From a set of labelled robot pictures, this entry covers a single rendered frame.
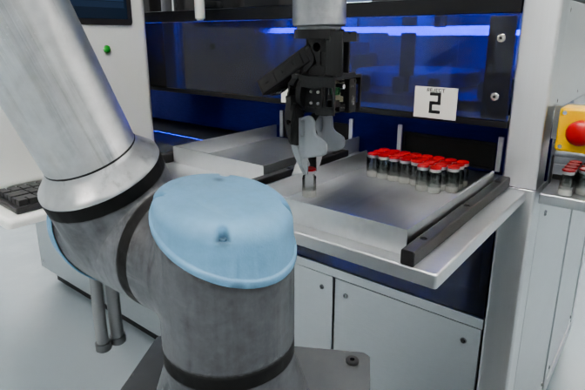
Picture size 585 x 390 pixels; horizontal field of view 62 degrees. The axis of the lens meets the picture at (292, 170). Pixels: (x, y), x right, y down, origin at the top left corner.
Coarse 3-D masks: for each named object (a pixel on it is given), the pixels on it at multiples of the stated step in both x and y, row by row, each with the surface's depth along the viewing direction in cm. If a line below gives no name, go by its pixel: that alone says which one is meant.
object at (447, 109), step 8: (416, 88) 94; (424, 88) 93; (432, 88) 92; (440, 88) 91; (448, 88) 90; (416, 96) 94; (424, 96) 93; (432, 96) 92; (448, 96) 90; (456, 96) 90; (416, 104) 95; (424, 104) 94; (440, 104) 92; (448, 104) 91; (456, 104) 90; (416, 112) 95; (424, 112) 94; (440, 112) 92; (448, 112) 91
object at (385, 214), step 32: (352, 160) 96; (288, 192) 82; (320, 192) 84; (352, 192) 84; (384, 192) 84; (416, 192) 84; (320, 224) 68; (352, 224) 64; (384, 224) 61; (416, 224) 61
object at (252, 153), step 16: (272, 128) 128; (192, 144) 108; (208, 144) 111; (224, 144) 115; (240, 144) 120; (256, 144) 121; (272, 144) 121; (288, 144) 121; (352, 144) 112; (176, 160) 104; (192, 160) 101; (208, 160) 97; (224, 160) 95; (240, 160) 92; (256, 160) 105; (272, 160) 105; (288, 160) 94; (240, 176) 93; (256, 176) 90
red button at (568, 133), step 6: (582, 120) 76; (570, 126) 76; (576, 126) 76; (582, 126) 75; (570, 132) 76; (576, 132) 76; (582, 132) 75; (570, 138) 76; (576, 138) 76; (582, 138) 75; (576, 144) 76; (582, 144) 76
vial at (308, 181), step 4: (308, 172) 74; (312, 172) 74; (304, 176) 75; (308, 176) 74; (312, 176) 74; (304, 180) 74; (308, 180) 74; (312, 180) 74; (304, 184) 75; (308, 184) 74; (312, 184) 74; (304, 188) 75; (308, 188) 74; (312, 188) 75; (304, 192) 75; (308, 192) 75; (312, 192) 75; (304, 196) 75; (308, 196) 75; (312, 196) 75
